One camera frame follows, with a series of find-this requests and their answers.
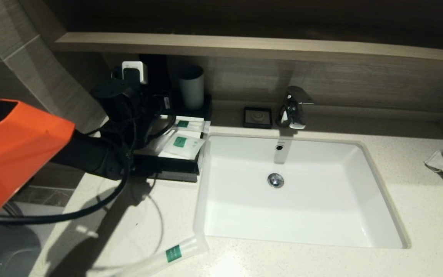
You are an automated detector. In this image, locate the dark metal cup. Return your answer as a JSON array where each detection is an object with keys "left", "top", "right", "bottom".
[{"left": 139, "top": 54, "right": 171, "bottom": 97}]

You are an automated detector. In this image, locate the black amenity tray with packets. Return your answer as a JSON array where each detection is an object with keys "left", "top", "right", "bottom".
[{"left": 129, "top": 115, "right": 208, "bottom": 183}]

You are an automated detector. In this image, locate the long clear packet green label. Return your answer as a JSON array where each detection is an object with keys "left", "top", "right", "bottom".
[
  {"left": 87, "top": 235, "right": 210, "bottom": 277},
  {"left": 164, "top": 115, "right": 210, "bottom": 134}
]

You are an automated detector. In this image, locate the white cup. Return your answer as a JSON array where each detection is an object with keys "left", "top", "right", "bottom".
[{"left": 176, "top": 65, "right": 205, "bottom": 111}]

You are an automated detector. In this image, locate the flat small packet green label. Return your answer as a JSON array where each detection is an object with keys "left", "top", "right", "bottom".
[{"left": 162, "top": 131, "right": 206, "bottom": 160}]

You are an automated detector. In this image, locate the black square soap dish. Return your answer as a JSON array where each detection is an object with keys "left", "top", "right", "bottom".
[{"left": 243, "top": 107, "right": 273, "bottom": 129}]

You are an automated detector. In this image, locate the chrome sink drain plug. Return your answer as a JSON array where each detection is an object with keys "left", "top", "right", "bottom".
[{"left": 267, "top": 173, "right": 285, "bottom": 189}]

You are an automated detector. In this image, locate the chrome sink faucet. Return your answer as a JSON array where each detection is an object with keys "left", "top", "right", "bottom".
[{"left": 275, "top": 86, "right": 314, "bottom": 130}]

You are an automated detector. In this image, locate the white ceramic sink basin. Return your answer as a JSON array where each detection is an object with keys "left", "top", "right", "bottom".
[{"left": 193, "top": 133, "right": 411, "bottom": 249}]

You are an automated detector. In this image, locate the white bathtub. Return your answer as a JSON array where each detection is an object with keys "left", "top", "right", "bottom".
[{"left": 0, "top": 202, "right": 67, "bottom": 277}]

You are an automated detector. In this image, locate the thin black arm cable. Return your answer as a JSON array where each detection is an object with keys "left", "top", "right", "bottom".
[{"left": 147, "top": 113, "right": 177, "bottom": 145}]

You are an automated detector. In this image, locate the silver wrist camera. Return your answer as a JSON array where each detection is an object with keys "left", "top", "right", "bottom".
[{"left": 122, "top": 61, "right": 148, "bottom": 85}]

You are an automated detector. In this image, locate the wooden wall shelf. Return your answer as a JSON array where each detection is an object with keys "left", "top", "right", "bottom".
[{"left": 54, "top": 32, "right": 443, "bottom": 64}]

